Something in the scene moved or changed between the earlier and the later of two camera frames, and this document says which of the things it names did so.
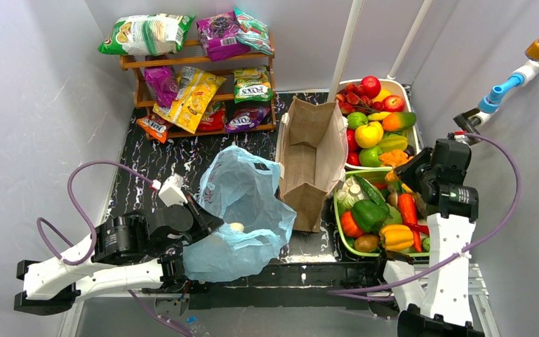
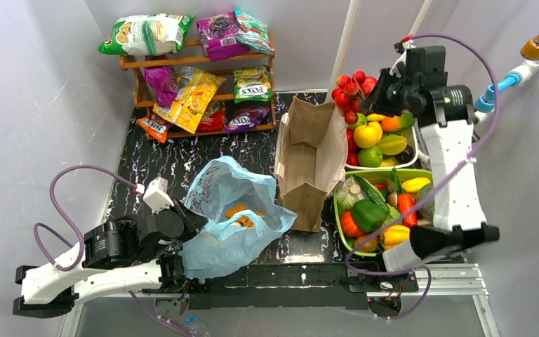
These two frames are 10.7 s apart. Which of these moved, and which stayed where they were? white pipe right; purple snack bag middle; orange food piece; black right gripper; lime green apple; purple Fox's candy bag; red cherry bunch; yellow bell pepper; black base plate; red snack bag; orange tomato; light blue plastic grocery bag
Moved: black right gripper; red cherry bunch; light blue plastic grocery bag; orange food piece
Stayed: purple snack bag middle; orange tomato; white pipe right; red snack bag; yellow bell pepper; purple Fox's candy bag; black base plate; lime green apple
